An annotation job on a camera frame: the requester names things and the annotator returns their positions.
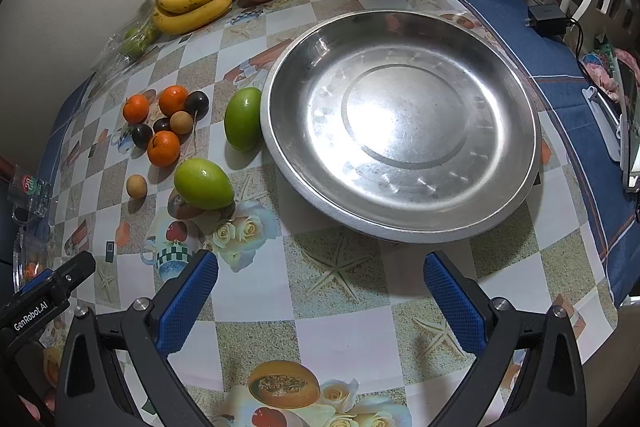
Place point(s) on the large steel basin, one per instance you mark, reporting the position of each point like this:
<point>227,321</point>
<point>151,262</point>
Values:
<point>402,125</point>

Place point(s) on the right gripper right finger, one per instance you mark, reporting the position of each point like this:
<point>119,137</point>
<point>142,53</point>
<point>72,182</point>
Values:
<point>549,389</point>

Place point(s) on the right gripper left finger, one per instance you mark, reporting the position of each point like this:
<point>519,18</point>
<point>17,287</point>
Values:
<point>92,390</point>

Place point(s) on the orange tangerine front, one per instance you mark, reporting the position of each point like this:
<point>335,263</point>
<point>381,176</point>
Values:
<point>163,149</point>

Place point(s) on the tan longan front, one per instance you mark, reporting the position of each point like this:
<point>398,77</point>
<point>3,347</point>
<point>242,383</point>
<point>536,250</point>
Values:
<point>136,186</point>

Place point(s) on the green mango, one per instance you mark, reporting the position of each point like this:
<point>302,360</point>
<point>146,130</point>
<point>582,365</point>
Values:
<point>203,184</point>
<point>242,119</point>

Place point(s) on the bag of green fruits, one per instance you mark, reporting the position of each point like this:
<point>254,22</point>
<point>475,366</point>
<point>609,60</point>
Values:
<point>126,45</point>

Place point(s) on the black power adapter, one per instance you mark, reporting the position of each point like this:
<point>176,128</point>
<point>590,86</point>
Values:
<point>548,20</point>

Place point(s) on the dark plum small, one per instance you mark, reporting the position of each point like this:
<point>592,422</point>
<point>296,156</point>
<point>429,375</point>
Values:
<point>162,124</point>

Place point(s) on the tan longan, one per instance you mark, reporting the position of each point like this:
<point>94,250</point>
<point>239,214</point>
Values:
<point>136,186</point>
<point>181,123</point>

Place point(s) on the patterned vinyl tablecloth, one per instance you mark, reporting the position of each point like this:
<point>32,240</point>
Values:
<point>312,323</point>

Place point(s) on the orange tangerine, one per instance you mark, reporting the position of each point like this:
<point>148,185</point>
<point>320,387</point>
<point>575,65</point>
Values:
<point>172,100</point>
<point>163,149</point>
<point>135,109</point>

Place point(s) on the green mango front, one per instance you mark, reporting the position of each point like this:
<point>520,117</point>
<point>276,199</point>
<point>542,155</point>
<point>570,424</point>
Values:
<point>203,184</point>

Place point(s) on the clear plastic cup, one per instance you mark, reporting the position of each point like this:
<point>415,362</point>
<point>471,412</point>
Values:
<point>30,197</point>

